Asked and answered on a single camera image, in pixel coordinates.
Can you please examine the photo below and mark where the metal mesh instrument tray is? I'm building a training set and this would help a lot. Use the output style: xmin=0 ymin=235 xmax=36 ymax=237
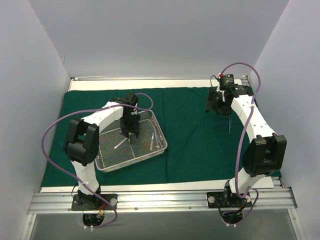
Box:
xmin=95 ymin=110 xmax=168 ymax=173

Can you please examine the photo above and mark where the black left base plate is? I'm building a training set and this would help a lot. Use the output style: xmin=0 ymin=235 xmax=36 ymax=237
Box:
xmin=71 ymin=193 xmax=118 ymax=211

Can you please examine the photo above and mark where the aluminium front rail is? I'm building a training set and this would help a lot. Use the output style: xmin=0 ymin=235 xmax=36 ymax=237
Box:
xmin=28 ymin=188 xmax=298 ymax=215

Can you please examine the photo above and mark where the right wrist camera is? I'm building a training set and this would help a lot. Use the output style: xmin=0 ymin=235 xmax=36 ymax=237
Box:
xmin=218 ymin=73 xmax=235 ymax=91

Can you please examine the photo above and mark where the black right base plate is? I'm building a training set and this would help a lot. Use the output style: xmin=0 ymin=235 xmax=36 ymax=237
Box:
xmin=206 ymin=191 xmax=252 ymax=209

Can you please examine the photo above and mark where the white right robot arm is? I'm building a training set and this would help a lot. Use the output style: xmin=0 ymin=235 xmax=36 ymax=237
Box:
xmin=205 ymin=84 xmax=287 ymax=207

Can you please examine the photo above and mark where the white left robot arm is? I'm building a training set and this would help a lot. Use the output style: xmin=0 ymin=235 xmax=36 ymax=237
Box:
xmin=63 ymin=93 xmax=140 ymax=210

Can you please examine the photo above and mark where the steel forceps clamp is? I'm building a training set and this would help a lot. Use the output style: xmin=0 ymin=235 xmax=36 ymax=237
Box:
xmin=149 ymin=131 xmax=161 ymax=151

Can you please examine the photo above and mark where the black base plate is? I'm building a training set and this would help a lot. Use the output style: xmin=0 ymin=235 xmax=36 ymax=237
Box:
xmin=206 ymin=191 xmax=252 ymax=209
xmin=71 ymin=193 xmax=118 ymax=211

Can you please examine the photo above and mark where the green surgical drape cloth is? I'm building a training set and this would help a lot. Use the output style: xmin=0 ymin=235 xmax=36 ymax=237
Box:
xmin=41 ymin=87 xmax=243 ymax=187

